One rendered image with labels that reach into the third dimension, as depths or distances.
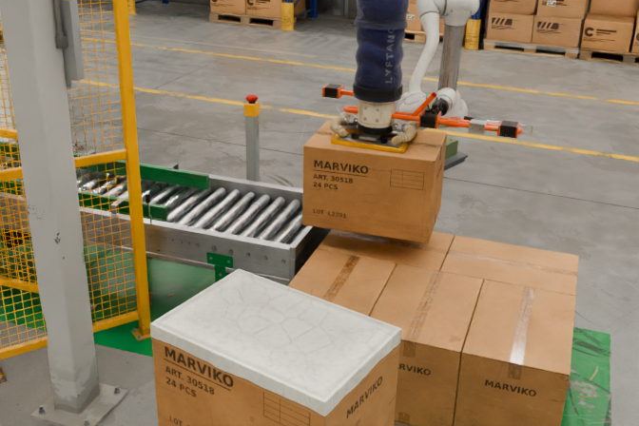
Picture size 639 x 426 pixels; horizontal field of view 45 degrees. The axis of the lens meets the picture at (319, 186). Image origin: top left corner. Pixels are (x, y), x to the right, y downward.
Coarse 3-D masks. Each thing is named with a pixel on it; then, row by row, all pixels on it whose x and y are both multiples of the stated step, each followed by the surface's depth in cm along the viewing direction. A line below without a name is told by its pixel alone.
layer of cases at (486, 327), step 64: (320, 256) 360; (384, 256) 361; (448, 256) 363; (512, 256) 364; (576, 256) 366; (384, 320) 310; (448, 320) 311; (512, 320) 312; (448, 384) 299; (512, 384) 289
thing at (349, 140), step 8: (336, 136) 354; (352, 136) 349; (384, 136) 346; (336, 144) 349; (344, 144) 348; (352, 144) 346; (360, 144) 345; (368, 144) 345; (376, 144) 344; (384, 144) 344; (392, 144) 344; (400, 144) 344; (400, 152) 340
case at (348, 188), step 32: (320, 128) 370; (320, 160) 347; (352, 160) 343; (384, 160) 338; (416, 160) 334; (320, 192) 353; (352, 192) 349; (384, 192) 344; (416, 192) 340; (320, 224) 360; (352, 224) 355; (384, 224) 350; (416, 224) 346
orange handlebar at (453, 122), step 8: (352, 112) 353; (400, 112) 350; (408, 120) 346; (416, 120) 344; (440, 120) 341; (448, 120) 339; (456, 120) 339; (464, 120) 341; (488, 128) 334; (496, 128) 333; (520, 128) 331
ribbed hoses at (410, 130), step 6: (342, 114) 361; (348, 114) 366; (354, 114) 368; (336, 120) 354; (342, 120) 357; (330, 126) 352; (336, 126) 350; (408, 126) 347; (414, 126) 349; (420, 126) 355; (336, 132) 351; (342, 132) 349; (408, 132) 341; (414, 132) 343; (396, 138) 341; (402, 138) 340; (408, 138) 340; (396, 144) 342
